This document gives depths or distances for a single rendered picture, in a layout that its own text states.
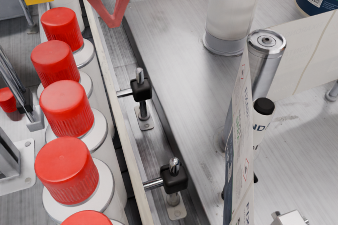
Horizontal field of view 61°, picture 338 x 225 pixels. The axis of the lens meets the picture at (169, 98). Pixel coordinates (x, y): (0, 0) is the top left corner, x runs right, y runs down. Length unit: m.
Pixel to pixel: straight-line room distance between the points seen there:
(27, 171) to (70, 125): 0.29
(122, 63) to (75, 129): 0.40
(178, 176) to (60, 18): 0.22
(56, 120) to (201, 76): 0.34
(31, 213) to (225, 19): 0.42
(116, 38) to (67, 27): 0.39
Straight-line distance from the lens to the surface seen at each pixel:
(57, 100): 0.22
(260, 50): 0.29
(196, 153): 0.42
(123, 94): 0.45
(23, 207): 0.48
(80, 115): 0.22
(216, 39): 0.54
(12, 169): 0.49
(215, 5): 0.51
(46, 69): 0.25
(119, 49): 0.65
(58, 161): 0.19
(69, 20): 0.29
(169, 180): 0.35
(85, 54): 0.31
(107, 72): 0.48
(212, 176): 0.40
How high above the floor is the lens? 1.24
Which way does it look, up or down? 50 degrees down
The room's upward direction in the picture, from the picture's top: straight up
